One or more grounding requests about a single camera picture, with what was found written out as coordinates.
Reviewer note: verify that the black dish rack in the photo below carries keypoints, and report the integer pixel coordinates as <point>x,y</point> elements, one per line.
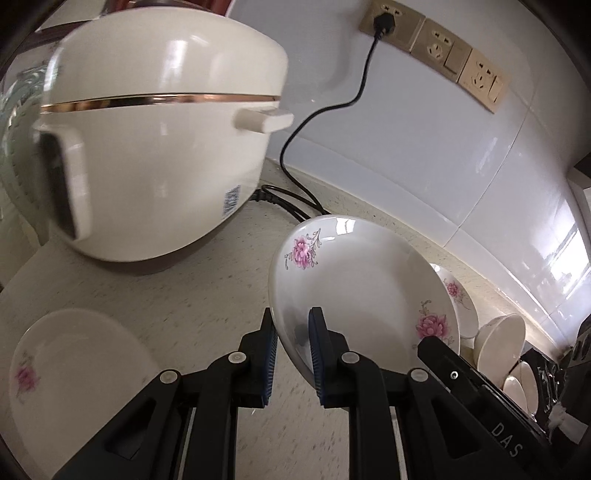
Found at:
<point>549,374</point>

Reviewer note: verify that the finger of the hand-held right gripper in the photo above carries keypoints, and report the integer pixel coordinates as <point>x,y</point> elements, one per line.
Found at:
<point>438,357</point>

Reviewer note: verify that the cream electric rice cooker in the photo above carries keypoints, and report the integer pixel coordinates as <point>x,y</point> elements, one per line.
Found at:
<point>161,161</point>

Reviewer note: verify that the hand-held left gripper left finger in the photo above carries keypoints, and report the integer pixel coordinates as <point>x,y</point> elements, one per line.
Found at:
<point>270,364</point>

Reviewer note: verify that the white plate with pink flowers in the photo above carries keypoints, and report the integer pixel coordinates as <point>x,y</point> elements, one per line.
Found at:
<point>78,369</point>
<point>360,286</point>
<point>455,288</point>

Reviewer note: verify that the black holder with round holes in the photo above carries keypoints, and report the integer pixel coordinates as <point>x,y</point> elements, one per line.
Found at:
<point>579,346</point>

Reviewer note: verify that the cream white bowl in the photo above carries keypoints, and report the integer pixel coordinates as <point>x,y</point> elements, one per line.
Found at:
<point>503,337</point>

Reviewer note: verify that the patterned glass container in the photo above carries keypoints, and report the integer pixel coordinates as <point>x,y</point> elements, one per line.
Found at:
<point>21,115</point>

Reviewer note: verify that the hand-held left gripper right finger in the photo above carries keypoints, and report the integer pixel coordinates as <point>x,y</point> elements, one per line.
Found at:
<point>316,364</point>

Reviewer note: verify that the white cloth strip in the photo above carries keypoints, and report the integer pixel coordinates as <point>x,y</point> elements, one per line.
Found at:
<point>561,413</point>

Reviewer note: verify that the gold wall socket panel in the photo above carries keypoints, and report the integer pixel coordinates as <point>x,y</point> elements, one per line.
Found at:
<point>410,28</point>
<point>436,46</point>
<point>480,76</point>

